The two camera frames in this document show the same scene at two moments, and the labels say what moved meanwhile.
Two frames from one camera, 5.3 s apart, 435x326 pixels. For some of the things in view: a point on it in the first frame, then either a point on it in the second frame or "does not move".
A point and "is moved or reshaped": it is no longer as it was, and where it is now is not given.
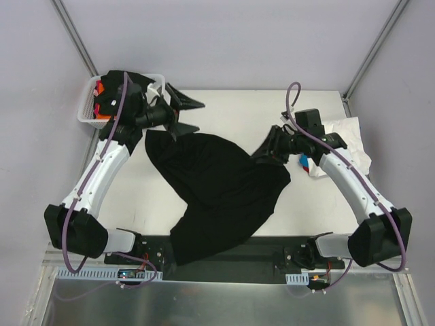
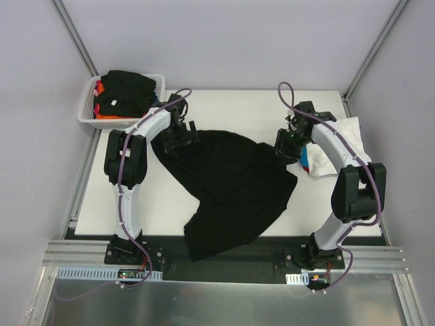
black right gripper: x=275 y=143 -> x=285 y=147
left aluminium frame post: x=62 y=11 does not move
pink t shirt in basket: x=96 y=104 does not move
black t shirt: x=230 y=194 is moved or reshaped
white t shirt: x=350 y=132 does not move
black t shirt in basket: x=108 y=97 does not move
